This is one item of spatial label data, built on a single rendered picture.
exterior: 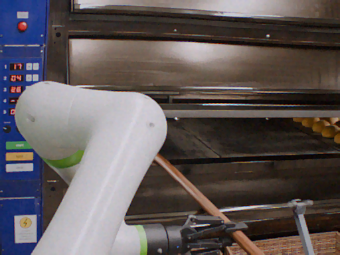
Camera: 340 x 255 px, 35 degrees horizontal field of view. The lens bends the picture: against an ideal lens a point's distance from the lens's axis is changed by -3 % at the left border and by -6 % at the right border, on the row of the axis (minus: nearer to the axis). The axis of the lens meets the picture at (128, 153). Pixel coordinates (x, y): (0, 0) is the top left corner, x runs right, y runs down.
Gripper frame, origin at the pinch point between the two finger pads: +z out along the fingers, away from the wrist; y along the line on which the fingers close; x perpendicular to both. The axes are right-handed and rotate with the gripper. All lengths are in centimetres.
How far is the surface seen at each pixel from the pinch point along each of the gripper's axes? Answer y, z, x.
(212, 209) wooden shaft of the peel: -1.2, -0.5, -13.1
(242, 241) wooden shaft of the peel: -0.9, -0.8, 6.1
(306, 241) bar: 12.0, 34.0, -10.7
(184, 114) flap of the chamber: -21.2, 0.4, -41.4
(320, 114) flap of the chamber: -21, 54, -40
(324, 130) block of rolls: -2, 91, -82
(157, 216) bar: 2.5, -14.7, -19.1
